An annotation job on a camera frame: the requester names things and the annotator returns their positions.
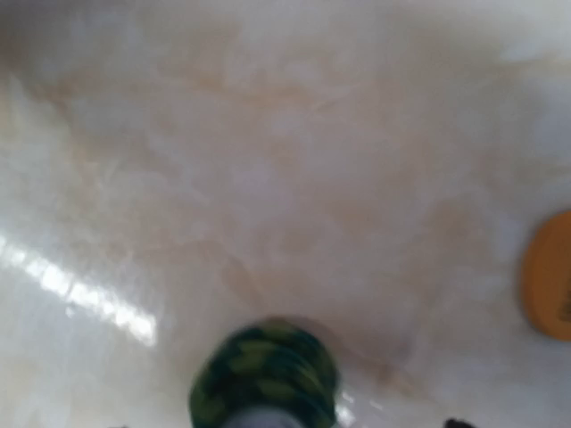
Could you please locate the orange big blind button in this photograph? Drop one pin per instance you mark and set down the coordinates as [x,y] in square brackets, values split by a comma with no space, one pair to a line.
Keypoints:
[545,278]

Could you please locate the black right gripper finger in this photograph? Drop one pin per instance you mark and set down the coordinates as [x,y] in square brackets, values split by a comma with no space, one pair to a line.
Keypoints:
[457,423]

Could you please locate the green poker chip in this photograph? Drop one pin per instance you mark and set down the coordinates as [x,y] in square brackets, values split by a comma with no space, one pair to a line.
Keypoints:
[271,373]

